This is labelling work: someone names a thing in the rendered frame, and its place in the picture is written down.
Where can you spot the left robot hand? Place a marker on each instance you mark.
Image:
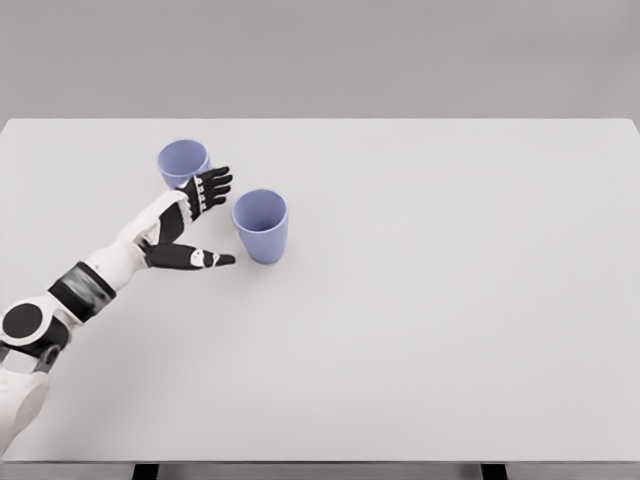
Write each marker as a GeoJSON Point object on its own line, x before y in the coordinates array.
{"type": "Point", "coordinates": [172, 220]}

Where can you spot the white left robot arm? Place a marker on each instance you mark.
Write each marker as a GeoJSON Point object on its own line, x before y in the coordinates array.
{"type": "Point", "coordinates": [75, 290]}

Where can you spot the lavender plastic cup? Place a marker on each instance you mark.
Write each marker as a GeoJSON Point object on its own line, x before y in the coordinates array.
{"type": "Point", "coordinates": [180, 160]}
{"type": "Point", "coordinates": [262, 235]}

